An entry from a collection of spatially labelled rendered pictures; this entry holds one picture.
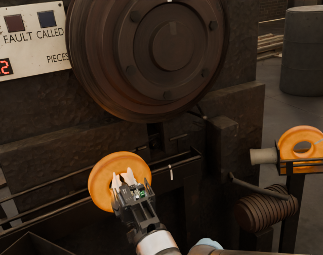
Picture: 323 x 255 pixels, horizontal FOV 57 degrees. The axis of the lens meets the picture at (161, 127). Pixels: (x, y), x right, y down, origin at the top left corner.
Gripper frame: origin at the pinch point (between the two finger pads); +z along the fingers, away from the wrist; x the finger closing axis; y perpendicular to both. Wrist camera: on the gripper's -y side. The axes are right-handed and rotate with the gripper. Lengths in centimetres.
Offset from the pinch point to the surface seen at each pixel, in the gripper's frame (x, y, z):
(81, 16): -1.6, 31.0, 24.0
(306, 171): -64, -22, -7
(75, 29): 0.3, 28.6, 23.3
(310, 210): -110, -91, 6
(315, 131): -66, -7, -3
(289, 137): -59, -11, 1
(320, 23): -251, -53, 145
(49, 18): 4.4, 27.3, 36.1
